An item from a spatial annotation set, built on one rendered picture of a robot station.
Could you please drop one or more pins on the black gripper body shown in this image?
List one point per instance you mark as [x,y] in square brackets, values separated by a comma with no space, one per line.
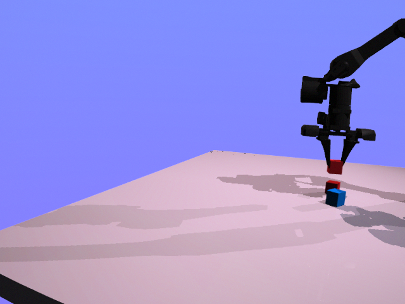
[338,119]

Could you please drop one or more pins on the blue cube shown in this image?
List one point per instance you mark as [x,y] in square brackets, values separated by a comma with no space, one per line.
[335,197]

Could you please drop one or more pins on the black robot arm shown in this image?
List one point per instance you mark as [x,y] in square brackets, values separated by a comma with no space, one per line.
[314,90]

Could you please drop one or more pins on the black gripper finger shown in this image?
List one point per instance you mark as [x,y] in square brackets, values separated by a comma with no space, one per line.
[326,143]
[347,148]

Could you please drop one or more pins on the red cube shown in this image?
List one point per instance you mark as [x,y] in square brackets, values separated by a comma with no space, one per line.
[332,185]
[335,167]

